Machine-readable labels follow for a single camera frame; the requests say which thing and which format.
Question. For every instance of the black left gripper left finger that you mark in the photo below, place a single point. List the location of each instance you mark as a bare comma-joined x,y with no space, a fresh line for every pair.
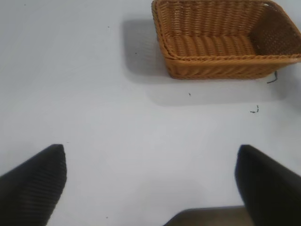
30,188

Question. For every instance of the brown woven wicker basket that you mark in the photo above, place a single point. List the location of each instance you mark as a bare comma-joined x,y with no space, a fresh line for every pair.
218,63

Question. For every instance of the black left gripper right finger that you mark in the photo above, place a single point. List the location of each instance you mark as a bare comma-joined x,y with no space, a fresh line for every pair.
270,188

